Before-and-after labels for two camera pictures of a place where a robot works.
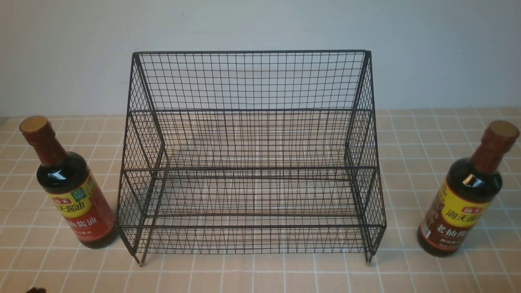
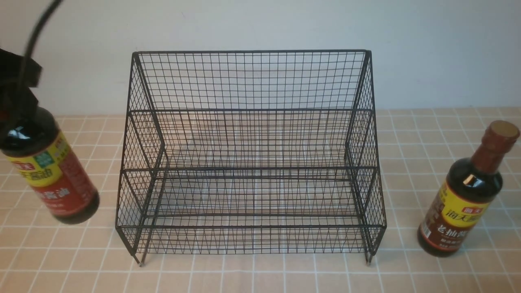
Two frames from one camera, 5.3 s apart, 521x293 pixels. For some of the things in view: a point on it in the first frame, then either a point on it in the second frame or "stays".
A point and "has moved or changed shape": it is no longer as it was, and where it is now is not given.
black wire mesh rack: x=251 y=149 stays
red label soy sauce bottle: x=66 y=178 has moved or changed shape
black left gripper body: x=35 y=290 → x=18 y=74
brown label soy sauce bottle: x=455 y=205 stays
